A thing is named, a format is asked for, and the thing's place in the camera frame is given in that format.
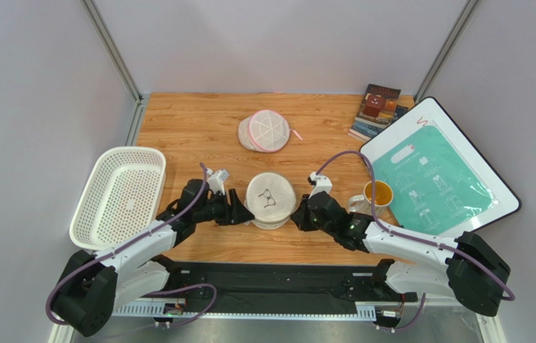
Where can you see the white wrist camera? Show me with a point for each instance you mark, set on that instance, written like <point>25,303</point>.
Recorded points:
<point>319,183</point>
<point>217,181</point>

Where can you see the aluminium frame post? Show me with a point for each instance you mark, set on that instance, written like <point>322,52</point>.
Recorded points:
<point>448,46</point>
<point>112,50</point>

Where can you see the aluminium frame post right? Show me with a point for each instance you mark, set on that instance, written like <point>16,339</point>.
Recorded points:
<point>448,46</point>

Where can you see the white board with black edge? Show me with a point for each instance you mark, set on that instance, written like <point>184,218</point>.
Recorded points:
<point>429,112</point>

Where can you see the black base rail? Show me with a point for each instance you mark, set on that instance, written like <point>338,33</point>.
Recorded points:
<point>284,288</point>

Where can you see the beige mesh laundry bag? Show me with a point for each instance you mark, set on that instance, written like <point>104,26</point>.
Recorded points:
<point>272,200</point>

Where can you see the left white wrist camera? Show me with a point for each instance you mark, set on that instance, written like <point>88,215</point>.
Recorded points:
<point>217,181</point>

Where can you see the stack of books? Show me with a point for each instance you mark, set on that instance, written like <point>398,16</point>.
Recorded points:
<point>380,107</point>

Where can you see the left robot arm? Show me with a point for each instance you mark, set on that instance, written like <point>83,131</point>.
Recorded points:
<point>93,286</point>

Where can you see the white perforated plastic basket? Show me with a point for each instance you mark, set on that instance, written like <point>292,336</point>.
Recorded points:
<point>121,197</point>

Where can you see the pink-trimmed mesh laundry bag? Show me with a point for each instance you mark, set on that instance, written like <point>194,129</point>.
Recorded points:
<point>265,131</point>

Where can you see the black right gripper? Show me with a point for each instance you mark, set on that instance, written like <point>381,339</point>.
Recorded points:
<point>306,214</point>

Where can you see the aluminium frame post left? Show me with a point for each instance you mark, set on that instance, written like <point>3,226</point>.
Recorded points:
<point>112,50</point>

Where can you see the white mug with yellow interior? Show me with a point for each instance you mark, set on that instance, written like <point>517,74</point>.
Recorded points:
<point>374,200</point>

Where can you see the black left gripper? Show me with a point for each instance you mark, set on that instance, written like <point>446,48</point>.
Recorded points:
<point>235,214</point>

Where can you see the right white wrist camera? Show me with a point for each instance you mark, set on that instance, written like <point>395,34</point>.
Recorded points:
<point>319,183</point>

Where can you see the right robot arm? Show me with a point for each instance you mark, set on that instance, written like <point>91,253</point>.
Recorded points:
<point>466,268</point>

